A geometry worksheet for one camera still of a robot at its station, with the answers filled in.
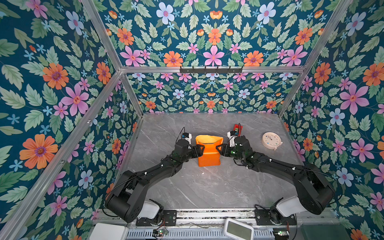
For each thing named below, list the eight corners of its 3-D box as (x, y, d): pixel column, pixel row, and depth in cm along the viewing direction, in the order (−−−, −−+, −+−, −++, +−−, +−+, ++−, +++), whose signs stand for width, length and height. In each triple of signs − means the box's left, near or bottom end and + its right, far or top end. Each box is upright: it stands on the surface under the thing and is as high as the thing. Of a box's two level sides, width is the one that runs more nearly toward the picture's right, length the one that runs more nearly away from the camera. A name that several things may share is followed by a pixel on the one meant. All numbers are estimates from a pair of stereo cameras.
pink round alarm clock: (264, 150, 101) (266, 147, 98) (259, 134, 110) (261, 131, 107) (282, 150, 101) (284, 147, 98) (276, 134, 110) (278, 131, 107)
